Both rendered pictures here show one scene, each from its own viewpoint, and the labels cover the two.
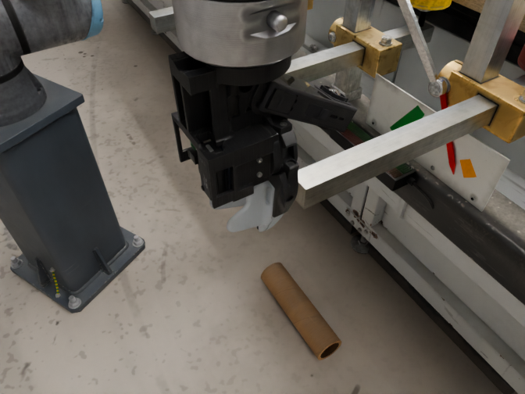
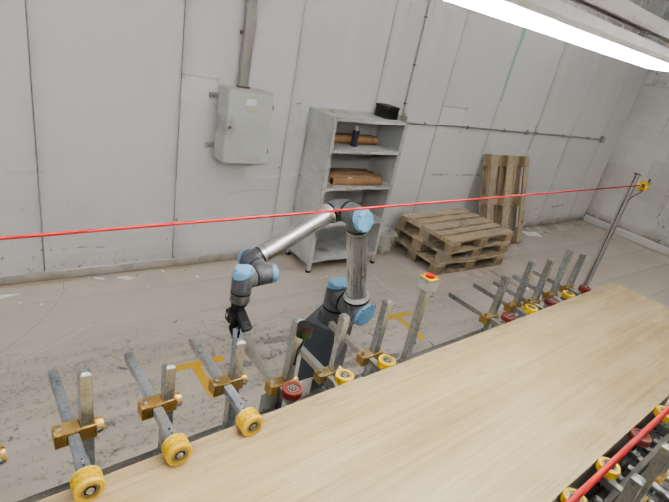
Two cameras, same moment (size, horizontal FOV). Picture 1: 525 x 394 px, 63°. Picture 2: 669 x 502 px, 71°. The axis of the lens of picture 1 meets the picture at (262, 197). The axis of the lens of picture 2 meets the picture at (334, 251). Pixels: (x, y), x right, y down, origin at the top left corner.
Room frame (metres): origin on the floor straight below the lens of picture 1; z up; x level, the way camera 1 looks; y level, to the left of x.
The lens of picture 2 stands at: (0.30, -1.83, 2.16)
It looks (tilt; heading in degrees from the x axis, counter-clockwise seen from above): 24 degrees down; 79
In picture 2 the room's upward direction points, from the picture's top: 12 degrees clockwise
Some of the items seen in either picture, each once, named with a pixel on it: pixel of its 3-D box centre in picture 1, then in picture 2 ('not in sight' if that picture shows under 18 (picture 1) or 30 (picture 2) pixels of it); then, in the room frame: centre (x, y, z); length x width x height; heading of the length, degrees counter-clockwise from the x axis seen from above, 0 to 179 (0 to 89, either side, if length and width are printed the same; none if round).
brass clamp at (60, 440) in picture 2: not in sight; (78, 430); (-0.13, -0.69, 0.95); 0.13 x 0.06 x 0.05; 31
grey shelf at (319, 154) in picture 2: not in sight; (344, 191); (1.20, 2.74, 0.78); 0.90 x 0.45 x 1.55; 28
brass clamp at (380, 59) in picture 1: (362, 44); (328, 373); (0.72, -0.18, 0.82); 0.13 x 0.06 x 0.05; 31
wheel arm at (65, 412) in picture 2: not in sight; (68, 421); (-0.17, -0.66, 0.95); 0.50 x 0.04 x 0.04; 121
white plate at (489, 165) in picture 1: (425, 138); (286, 394); (0.54, -0.26, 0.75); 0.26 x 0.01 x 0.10; 31
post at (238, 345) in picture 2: not in sight; (232, 390); (0.31, -0.42, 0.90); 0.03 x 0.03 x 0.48; 31
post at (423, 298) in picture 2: not in sight; (414, 327); (1.18, 0.10, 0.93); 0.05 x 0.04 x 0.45; 31
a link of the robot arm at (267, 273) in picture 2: not in sight; (263, 273); (0.38, 0.09, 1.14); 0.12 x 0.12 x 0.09; 34
